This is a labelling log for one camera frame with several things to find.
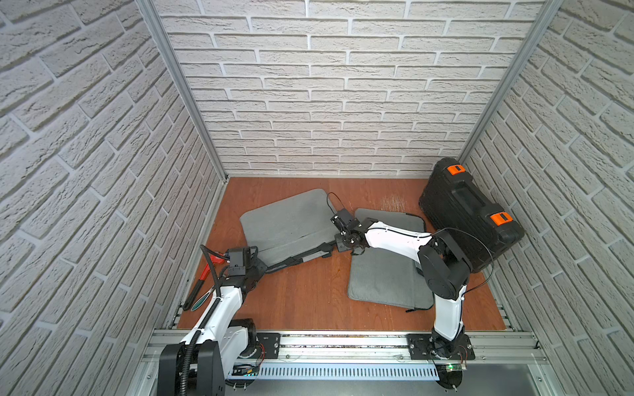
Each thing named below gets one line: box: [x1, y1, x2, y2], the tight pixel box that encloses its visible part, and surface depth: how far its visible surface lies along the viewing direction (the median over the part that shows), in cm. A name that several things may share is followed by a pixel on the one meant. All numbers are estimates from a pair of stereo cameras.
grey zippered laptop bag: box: [239, 188, 337, 271], surface depth 98 cm
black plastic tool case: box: [418, 156, 526, 273], surface depth 82 cm
